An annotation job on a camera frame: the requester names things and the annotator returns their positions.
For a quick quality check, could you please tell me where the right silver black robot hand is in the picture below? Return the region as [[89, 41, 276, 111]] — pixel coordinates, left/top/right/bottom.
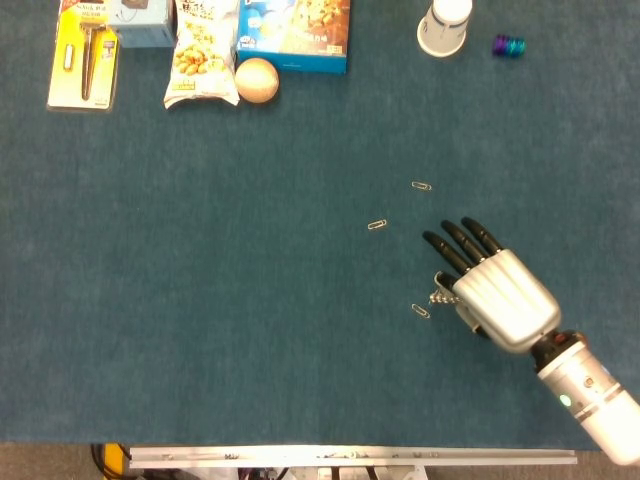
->
[[422, 216, 562, 355]]

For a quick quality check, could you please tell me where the purple teal spring toy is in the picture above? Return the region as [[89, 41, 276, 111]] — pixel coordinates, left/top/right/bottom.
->
[[492, 33, 527, 58]]

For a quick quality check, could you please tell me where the white paper cup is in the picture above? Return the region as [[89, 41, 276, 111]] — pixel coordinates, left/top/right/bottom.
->
[[416, 0, 474, 58]]

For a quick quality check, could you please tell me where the teal felt table cover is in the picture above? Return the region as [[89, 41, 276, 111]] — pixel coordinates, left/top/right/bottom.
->
[[0, 0, 640, 450]]

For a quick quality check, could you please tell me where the beige ball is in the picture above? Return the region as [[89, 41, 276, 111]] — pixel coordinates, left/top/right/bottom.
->
[[234, 57, 280, 105]]

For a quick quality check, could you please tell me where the blue cookie box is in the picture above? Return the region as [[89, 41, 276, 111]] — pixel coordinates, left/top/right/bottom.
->
[[235, 0, 352, 76]]

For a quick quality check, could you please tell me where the white peanut snack bag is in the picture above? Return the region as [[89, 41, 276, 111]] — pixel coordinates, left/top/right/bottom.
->
[[163, 0, 241, 110]]

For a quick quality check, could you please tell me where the yellow object under table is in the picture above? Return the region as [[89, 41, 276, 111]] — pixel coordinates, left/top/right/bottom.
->
[[103, 443, 127, 474]]

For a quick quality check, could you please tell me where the small light blue box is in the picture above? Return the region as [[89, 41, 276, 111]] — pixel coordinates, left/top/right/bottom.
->
[[107, 0, 176, 49]]

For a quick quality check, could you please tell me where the yellow razor blister pack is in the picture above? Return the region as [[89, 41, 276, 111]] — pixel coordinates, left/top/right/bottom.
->
[[46, 0, 120, 113]]

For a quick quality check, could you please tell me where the aluminium rail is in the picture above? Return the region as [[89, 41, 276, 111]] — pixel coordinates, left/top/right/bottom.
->
[[128, 446, 579, 469]]

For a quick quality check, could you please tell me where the black cable under table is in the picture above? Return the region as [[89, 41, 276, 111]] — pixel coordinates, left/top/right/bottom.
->
[[90, 443, 109, 476]]

